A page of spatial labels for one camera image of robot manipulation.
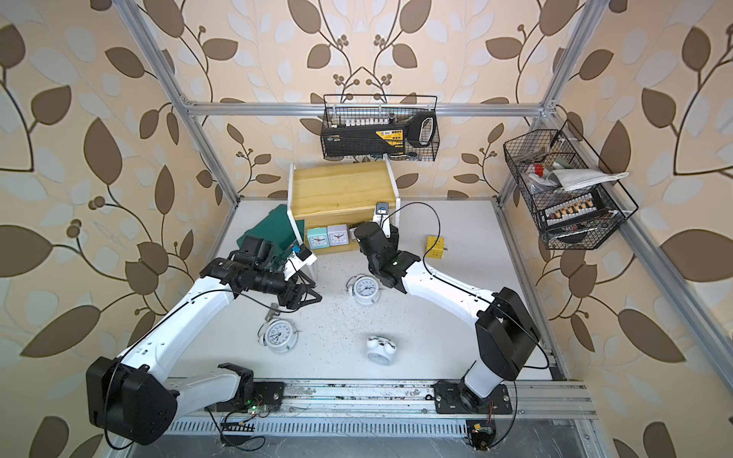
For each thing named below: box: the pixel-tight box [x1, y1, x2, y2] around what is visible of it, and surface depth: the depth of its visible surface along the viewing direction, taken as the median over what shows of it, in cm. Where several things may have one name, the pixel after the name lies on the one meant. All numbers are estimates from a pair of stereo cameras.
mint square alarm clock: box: [307, 227, 331, 250], surface depth 85 cm
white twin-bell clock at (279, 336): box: [257, 318, 299, 354], surface depth 84 cm
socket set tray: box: [541, 189, 608, 229], surface depth 68 cm
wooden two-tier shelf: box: [287, 154, 401, 255], surface depth 80 cm
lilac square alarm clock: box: [327, 224, 350, 247], surface depth 86 cm
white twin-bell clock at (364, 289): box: [345, 273, 382, 305], surface depth 93 cm
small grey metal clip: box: [264, 302, 281, 323], surface depth 91 cm
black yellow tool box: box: [321, 110, 438, 157], surface depth 86 cm
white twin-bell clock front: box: [366, 335, 397, 366], surface depth 77 cm
